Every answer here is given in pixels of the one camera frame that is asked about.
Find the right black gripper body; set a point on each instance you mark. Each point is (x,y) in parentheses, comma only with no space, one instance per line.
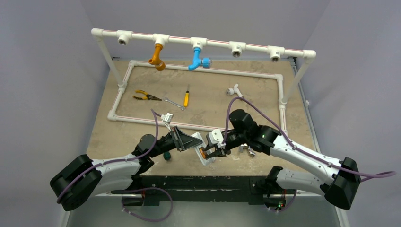
(218,147)

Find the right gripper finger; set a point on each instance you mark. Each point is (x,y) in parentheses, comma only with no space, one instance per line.
(216,153)
(210,146)

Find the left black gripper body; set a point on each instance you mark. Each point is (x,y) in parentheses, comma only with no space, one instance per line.
(169,143)

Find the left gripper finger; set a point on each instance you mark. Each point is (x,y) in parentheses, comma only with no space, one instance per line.
(180,135)
(188,142)

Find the white remote control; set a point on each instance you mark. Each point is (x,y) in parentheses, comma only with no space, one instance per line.
(198,148)

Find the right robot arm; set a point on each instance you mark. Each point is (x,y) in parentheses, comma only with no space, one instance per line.
(334,179)

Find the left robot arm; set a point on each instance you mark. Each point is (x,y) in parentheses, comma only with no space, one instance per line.
(84,177)

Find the green stubby screwdriver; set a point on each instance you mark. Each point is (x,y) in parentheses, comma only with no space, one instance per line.
(167,156)

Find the chrome metal faucet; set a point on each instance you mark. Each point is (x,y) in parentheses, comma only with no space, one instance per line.
(245,148)

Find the silver wrench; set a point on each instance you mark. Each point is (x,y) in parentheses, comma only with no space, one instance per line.
(175,104)

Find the yellow screwdriver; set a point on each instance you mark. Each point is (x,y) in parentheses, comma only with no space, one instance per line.
(186,99)

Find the white plastic faucet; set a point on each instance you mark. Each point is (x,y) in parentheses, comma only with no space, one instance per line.
(234,90)

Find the orange plastic faucet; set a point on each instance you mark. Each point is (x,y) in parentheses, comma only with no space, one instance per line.
(155,60)

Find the blue plastic faucet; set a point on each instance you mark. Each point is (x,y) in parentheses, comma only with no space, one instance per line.
(197,61)

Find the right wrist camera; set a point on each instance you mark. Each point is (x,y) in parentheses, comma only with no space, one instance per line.
(215,139)

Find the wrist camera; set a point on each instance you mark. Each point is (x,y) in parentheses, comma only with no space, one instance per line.
(166,118)
(215,139)

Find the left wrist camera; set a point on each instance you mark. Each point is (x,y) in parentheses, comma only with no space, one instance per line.
(166,118)

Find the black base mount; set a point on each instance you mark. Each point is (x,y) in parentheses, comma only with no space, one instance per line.
(253,190)

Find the yellow handled pliers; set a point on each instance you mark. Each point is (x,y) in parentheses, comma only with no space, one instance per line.
(146,96)

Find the white PVC pipe frame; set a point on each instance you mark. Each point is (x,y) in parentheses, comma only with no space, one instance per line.
(275,53)

